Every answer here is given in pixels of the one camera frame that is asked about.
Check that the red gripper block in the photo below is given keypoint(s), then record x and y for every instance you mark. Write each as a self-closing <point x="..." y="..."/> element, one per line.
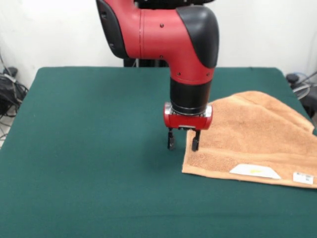
<point x="185" y="121"/>

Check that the tan terry towel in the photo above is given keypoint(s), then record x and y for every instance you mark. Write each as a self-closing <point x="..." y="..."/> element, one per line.
<point x="247" y="136"/>

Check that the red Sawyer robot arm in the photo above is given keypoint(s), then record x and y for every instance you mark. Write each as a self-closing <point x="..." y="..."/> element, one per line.
<point x="161" y="37"/>

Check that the dark green table cloth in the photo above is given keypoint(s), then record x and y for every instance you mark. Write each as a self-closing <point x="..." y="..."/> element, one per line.
<point x="99" y="148"/>

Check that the black power adapter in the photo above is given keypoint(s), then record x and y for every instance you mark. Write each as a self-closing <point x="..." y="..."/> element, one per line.
<point x="293" y="78"/>
<point x="10" y="71"/>

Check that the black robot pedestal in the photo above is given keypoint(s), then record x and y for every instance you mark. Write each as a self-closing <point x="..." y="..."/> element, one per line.
<point x="148" y="62"/>

